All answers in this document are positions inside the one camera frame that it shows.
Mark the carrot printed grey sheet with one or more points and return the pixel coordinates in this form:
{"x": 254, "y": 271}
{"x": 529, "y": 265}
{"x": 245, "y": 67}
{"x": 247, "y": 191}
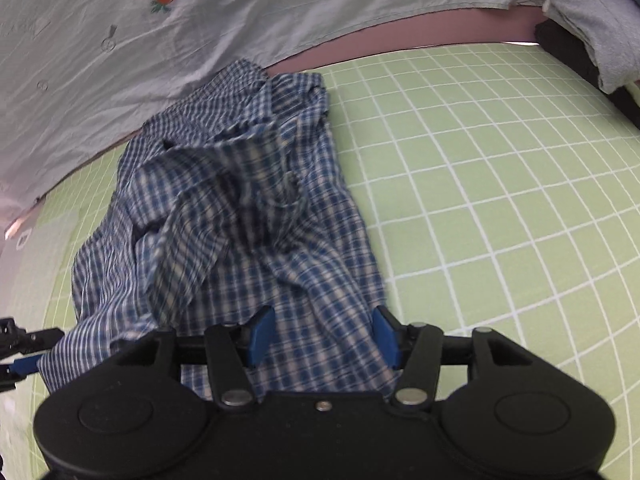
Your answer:
{"x": 300, "y": 0}

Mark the blue plaid shirt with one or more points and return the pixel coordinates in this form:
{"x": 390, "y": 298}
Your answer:
{"x": 300, "y": 260}

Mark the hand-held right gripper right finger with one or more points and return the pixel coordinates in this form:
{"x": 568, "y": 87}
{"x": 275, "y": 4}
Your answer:
{"x": 387, "y": 335}

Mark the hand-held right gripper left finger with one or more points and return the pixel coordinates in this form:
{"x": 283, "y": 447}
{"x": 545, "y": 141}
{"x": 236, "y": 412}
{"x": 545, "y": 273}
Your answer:
{"x": 261, "y": 335}

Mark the small white tag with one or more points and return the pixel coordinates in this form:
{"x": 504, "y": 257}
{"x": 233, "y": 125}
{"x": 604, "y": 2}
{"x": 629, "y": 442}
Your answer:
{"x": 23, "y": 240}

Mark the grey fleece sweatshirt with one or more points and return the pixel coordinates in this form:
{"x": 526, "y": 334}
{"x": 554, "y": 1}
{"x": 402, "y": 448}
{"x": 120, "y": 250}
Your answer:
{"x": 600, "y": 20}

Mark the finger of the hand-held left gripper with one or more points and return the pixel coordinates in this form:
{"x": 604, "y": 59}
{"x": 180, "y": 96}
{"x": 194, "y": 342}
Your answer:
{"x": 27, "y": 364}
{"x": 35, "y": 340}

